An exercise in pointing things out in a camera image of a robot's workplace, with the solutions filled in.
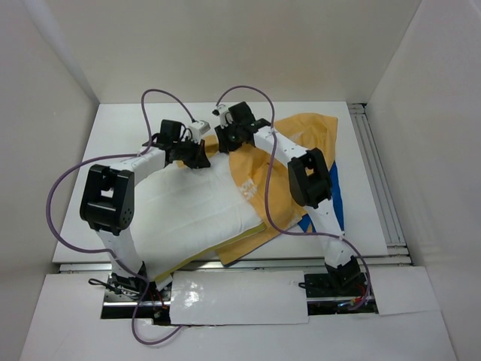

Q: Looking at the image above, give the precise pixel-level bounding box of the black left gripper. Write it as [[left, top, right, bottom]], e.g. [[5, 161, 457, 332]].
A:
[[173, 135, 210, 169]]

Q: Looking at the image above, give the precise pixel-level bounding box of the orange and blue pillowcase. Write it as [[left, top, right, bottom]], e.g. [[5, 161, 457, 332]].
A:
[[214, 113, 344, 265]]

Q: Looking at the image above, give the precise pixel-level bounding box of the white pillow yellow trim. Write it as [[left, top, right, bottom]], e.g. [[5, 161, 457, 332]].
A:
[[131, 153, 264, 282]]

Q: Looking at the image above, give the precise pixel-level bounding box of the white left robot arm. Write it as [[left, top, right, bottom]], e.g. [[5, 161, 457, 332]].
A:
[[80, 120, 210, 300]]

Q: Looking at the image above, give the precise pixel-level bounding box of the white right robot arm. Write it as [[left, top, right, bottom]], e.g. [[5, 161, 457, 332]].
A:
[[213, 102, 361, 295]]

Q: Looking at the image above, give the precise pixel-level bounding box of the white cover plate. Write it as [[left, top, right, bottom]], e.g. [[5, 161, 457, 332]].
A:
[[169, 271, 309, 326]]

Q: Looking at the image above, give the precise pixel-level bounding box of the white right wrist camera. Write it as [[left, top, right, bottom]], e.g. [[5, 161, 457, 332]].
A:
[[212, 104, 234, 128]]

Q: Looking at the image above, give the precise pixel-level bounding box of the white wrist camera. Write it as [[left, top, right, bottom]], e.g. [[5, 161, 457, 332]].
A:
[[212, 104, 234, 128], [188, 120, 210, 144]]

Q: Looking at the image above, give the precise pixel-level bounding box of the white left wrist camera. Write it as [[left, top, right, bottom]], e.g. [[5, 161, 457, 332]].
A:
[[188, 120, 210, 144]]

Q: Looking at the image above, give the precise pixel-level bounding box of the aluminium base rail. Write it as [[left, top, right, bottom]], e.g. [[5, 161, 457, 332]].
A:
[[56, 259, 380, 320]]

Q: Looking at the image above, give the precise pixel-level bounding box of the aluminium side rail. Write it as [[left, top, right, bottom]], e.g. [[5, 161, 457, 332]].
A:
[[347, 103, 413, 267]]

